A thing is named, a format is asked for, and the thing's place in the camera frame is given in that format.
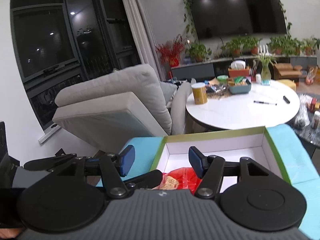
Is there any grey sofa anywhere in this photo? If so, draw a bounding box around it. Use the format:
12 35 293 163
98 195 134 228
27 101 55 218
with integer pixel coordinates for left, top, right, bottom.
53 64 193 153

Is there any glass vase with flowers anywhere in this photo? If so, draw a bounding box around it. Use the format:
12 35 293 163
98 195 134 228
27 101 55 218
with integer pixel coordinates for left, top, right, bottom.
255 46 277 84

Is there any red snack bag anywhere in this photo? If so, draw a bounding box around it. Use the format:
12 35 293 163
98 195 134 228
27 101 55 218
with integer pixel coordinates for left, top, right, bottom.
158 167 202 194

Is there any orange tissue box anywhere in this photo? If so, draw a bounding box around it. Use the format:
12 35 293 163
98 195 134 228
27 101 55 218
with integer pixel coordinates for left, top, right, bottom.
228 60 249 78

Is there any red flower arrangement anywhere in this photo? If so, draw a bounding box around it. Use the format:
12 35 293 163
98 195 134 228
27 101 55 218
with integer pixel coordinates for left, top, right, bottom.
155 34 185 67

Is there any open brown cardboard box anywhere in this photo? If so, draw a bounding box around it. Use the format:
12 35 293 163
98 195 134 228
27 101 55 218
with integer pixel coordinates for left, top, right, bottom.
273 63 303 80

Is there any small black remote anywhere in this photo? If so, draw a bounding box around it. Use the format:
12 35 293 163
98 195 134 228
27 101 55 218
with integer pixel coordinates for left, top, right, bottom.
283 96 290 104

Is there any teal snack tray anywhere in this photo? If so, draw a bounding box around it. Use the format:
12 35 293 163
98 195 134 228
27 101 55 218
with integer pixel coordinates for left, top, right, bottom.
227 78 252 95

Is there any white cup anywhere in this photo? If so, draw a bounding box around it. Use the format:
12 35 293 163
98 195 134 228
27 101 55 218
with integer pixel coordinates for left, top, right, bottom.
255 74 261 84

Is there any green white cardboard box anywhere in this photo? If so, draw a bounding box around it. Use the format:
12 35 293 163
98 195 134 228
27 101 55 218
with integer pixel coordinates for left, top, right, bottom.
150 127 291 184

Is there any potted green plant right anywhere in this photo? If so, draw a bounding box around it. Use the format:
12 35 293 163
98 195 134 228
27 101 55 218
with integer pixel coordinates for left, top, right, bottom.
267 35 303 56

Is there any potted green plant left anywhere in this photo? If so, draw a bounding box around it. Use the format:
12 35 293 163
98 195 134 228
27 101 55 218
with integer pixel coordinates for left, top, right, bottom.
185 42 212 62

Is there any white curtain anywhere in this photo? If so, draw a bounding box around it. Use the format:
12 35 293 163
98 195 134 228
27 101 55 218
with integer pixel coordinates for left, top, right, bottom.
123 0 167 81

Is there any black pen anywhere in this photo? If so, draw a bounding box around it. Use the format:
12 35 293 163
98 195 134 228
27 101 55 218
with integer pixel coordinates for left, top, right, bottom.
253 100 277 106

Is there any yellow canister white lid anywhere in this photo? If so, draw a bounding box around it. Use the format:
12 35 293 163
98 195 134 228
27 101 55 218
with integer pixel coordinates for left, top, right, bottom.
191 82 207 105

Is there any yellow stool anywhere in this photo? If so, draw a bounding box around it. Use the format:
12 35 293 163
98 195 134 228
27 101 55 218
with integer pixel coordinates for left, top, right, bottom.
278 79 297 91

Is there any round white table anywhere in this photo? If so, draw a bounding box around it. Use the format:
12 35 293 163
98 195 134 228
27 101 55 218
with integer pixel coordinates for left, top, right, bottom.
186 80 300 129

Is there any dark tv console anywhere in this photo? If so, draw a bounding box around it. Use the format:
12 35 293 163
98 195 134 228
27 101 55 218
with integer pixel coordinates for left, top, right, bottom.
171 55 318 81

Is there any dark window frame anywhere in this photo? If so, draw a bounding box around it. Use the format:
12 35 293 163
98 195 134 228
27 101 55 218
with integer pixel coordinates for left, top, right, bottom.
10 0 140 129

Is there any potted green plant middle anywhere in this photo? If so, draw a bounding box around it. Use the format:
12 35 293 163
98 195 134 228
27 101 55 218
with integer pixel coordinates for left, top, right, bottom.
221 36 262 57

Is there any potted green plant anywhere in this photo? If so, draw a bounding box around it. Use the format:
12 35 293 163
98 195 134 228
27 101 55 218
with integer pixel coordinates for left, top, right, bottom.
221 36 262 57
185 42 212 62
267 35 303 56

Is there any wall mounted black television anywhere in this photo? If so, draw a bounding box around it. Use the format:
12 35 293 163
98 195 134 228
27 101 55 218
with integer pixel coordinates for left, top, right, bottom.
187 0 287 40

